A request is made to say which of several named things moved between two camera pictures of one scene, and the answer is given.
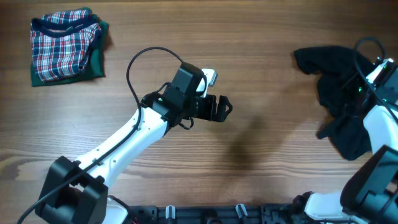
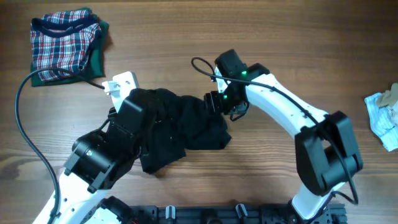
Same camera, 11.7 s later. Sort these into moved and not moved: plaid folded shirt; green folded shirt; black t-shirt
Moved: black t-shirt
Not moved: green folded shirt; plaid folded shirt
